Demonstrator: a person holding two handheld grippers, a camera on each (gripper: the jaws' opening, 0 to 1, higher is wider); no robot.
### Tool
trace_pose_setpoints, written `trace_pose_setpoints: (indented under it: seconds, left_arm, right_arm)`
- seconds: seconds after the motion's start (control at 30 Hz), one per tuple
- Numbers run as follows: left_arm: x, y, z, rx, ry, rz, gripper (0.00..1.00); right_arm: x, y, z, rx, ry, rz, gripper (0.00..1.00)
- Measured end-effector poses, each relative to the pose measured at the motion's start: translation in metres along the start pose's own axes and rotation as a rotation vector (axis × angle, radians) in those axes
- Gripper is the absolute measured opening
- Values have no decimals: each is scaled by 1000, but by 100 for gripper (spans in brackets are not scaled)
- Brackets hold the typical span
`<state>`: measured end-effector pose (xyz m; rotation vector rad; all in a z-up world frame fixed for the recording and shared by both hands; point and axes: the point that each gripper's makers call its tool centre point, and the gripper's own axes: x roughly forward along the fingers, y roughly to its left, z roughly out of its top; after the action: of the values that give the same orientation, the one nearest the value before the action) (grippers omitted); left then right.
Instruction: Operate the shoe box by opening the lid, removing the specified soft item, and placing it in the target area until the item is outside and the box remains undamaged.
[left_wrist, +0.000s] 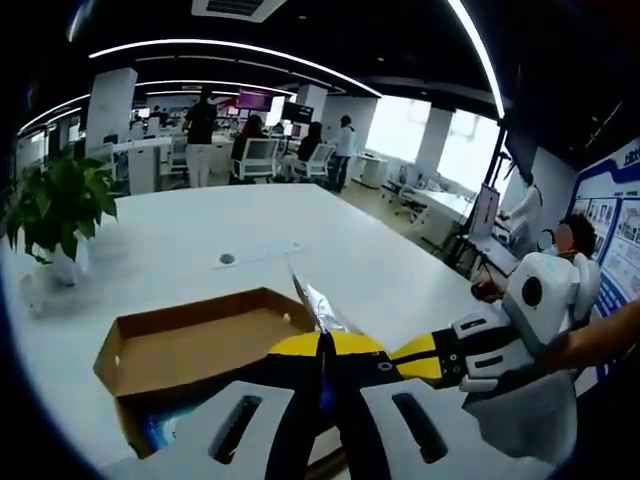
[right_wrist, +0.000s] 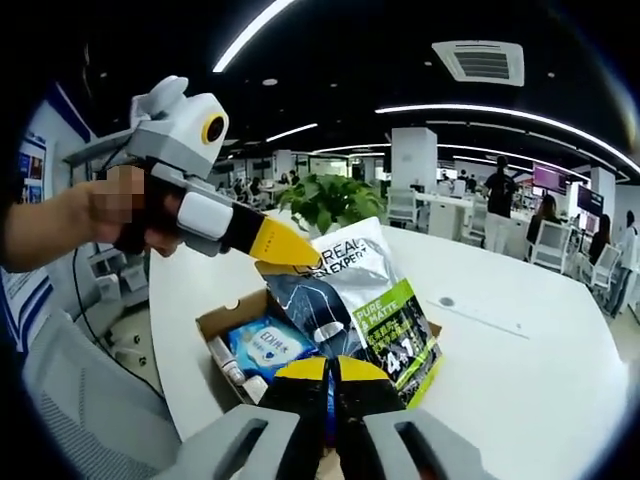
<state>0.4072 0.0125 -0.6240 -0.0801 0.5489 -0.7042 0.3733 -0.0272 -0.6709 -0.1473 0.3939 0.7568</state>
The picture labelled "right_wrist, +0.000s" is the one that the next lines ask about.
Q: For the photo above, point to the white mesh chair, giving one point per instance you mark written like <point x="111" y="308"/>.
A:
<point x="90" y="400"/>

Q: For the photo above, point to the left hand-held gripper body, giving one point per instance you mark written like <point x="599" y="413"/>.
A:
<point x="180" y="135"/>

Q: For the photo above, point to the brown cardboard shoe box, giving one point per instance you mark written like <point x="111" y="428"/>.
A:
<point x="217" y="322"/>

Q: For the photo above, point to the bright ceiling light strip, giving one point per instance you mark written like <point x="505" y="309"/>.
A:
<point x="250" y="32"/>

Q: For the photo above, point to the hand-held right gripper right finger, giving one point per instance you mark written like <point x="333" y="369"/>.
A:
<point x="380" y="435"/>

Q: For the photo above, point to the long curved ceiling light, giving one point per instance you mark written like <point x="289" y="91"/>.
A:
<point x="500" y="114"/>

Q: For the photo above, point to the person's left hand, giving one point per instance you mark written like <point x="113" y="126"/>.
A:
<point x="162" y="248"/>

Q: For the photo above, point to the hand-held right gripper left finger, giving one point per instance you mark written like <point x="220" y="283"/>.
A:
<point x="280" y="430"/>

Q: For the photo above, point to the white office chair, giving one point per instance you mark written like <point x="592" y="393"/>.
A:
<point x="550" y="245"/>
<point x="602" y="270"/>

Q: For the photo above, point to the black monitor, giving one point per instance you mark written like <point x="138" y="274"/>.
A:
<point x="590" y="200"/>

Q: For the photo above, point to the white tube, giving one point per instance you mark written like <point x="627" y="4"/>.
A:
<point x="225" y="357"/>

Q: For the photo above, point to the purple lit monitor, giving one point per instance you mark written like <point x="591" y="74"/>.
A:
<point x="550" y="177"/>

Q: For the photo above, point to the light blue soft wipes pack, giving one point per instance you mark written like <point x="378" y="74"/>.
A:
<point x="265" y="350"/>

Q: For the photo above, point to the wall poster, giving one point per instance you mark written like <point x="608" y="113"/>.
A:
<point x="32" y="170"/>

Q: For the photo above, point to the ceiling air conditioner vent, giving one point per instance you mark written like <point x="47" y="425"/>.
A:
<point x="477" y="62"/>

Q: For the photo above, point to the silver soft item pouch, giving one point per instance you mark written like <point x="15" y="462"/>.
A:
<point x="360" y="280"/>

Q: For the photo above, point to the green potted plant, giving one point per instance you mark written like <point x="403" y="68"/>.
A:
<point x="330" y="197"/>

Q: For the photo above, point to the short ceiling light strip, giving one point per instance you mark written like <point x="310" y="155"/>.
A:
<point x="292" y="132"/>

